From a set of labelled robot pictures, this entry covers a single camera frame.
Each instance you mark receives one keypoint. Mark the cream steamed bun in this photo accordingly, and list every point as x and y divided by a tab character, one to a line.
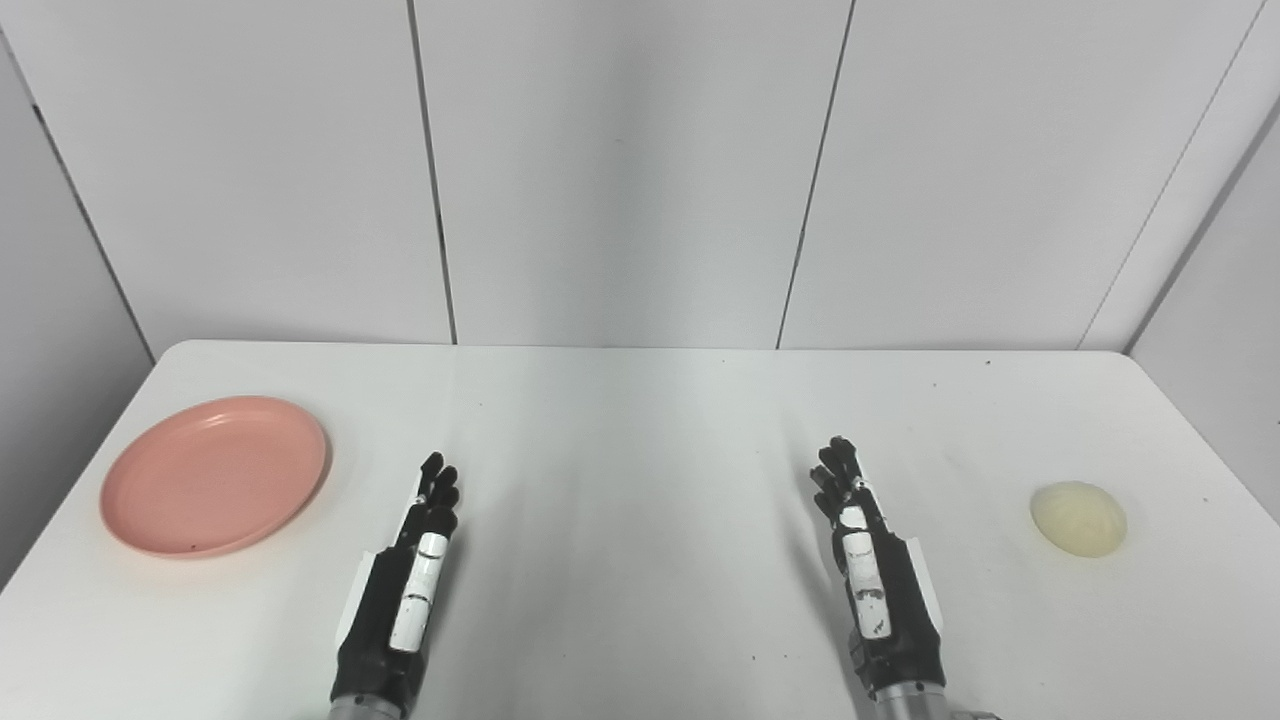
1079	518

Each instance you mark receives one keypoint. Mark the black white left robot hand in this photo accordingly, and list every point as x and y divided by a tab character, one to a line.
385	620

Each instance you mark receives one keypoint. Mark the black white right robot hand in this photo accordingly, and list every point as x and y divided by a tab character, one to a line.
895	610

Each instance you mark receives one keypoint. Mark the pink round plate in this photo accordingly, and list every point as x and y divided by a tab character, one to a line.
214	476

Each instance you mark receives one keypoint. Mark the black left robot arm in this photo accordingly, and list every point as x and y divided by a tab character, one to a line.
362	709

